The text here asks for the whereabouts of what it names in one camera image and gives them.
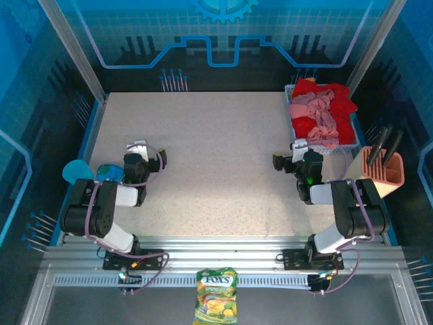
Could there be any pink t-shirt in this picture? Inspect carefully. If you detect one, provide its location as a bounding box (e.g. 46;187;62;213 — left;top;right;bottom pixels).
289;89;339;148

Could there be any white plastic basket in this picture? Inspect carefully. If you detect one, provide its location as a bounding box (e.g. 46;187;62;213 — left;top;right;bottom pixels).
283;84;361;155

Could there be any teal plastic goblet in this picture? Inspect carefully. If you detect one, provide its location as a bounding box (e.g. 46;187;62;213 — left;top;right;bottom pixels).
62;159;95;186

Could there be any plain red t-shirt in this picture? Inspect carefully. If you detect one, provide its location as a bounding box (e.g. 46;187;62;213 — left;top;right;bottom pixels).
291;83;359;145

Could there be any red t-shirt with white print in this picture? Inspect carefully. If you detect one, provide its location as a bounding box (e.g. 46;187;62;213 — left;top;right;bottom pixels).
292;78;321;99

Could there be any beige pink knife block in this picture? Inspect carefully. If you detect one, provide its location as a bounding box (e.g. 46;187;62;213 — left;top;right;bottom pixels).
344;146;406;200

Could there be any black connector module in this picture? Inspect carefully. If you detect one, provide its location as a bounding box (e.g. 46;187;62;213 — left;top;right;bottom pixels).
307;273;331;295
117;270;143;295

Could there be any green Fox's candy bag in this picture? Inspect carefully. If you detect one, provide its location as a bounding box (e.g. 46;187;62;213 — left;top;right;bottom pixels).
193;266;239;325

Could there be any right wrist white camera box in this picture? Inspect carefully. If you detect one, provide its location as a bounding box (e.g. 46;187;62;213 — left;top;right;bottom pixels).
290;138;309;163

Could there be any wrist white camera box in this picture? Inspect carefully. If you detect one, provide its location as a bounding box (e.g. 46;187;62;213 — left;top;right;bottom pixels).
290;138;309;163
126;139;150;164

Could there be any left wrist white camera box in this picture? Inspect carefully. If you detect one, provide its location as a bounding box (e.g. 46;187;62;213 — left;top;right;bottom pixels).
126;139;150;164

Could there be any black knife handle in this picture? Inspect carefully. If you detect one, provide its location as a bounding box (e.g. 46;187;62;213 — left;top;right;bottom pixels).
382;130;405;169
367;125;393;169

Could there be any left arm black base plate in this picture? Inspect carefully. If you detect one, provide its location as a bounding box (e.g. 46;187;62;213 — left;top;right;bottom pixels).
103;248;165;271

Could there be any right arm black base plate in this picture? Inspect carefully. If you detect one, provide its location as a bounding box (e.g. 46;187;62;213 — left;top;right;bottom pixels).
282;248;344;271

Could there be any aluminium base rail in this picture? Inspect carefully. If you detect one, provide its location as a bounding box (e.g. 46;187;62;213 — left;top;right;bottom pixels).
43;235;405;274

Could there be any grey slotted cable duct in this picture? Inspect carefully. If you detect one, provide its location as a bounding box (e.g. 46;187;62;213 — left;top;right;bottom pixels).
53;273;312;288

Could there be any aluminium frame post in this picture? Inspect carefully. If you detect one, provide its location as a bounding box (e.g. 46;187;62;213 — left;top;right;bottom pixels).
344;0;409;98
37;0;108;104

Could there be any aluminium outer frame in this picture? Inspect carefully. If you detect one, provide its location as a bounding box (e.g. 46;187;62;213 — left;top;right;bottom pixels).
20;263;429;325

